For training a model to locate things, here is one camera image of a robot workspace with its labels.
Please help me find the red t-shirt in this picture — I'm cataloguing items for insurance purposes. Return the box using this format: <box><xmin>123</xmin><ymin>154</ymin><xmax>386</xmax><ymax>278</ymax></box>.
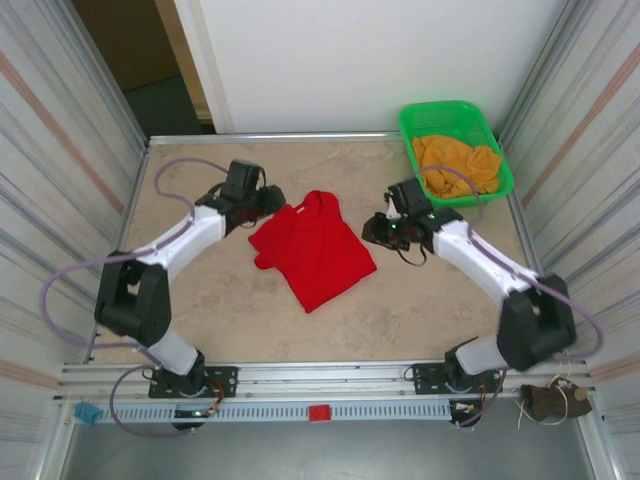
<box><xmin>248</xmin><ymin>189</ymin><xmax>378</xmax><ymax>315</ymax></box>

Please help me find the white slotted cable duct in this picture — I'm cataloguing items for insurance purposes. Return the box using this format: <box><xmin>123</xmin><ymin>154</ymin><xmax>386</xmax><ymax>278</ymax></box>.
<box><xmin>107</xmin><ymin>401</ymin><xmax>454</xmax><ymax>422</ymax></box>

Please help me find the brown cloth bag with string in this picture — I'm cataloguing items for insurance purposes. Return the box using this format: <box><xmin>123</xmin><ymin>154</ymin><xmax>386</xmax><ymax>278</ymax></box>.
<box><xmin>517</xmin><ymin>374</ymin><xmax>595</xmax><ymax>427</ymax></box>

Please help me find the aluminium mounting rail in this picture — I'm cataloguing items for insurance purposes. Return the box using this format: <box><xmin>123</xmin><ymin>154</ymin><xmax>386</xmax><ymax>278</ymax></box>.
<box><xmin>54</xmin><ymin>355</ymin><xmax>597</xmax><ymax>402</ymax></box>

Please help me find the beige door frame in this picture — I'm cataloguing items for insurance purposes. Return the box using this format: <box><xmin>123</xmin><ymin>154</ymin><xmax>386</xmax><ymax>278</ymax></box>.
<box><xmin>153</xmin><ymin>0</ymin><xmax>217</xmax><ymax>135</ymax></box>

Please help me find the green plastic basket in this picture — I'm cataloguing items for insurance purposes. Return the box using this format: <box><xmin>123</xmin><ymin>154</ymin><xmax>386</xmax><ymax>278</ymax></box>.
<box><xmin>397</xmin><ymin>102</ymin><xmax>516</xmax><ymax>210</ymax></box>

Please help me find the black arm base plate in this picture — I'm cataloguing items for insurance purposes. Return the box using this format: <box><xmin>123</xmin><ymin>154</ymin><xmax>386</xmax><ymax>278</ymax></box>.
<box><xmin>412</xmin><ymin>360</ymin><xmax>503</xmax><ymax>396</ymax></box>
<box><xmin>148</xmin><ymin>366</ymin><xmax>238</xmax><ymax>400</ymax></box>

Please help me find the mustard yellow cloth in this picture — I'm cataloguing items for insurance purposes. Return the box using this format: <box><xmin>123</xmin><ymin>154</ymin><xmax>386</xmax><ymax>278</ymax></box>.
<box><xmin>410</xmin><ymin>134</ymin><xmax>503</xmax><ymax>199</ymax></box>

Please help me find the small black controller board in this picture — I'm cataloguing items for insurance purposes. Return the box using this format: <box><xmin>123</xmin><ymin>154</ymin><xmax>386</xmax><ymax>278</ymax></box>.
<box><xmin>173</xmin><ymin>405</ymin><xmax>221</xmax><ymax>420</ymax></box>
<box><xmin>451</xmin><ymin>399</ymin><xmax>484</xmax><ymax>420</ymax></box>

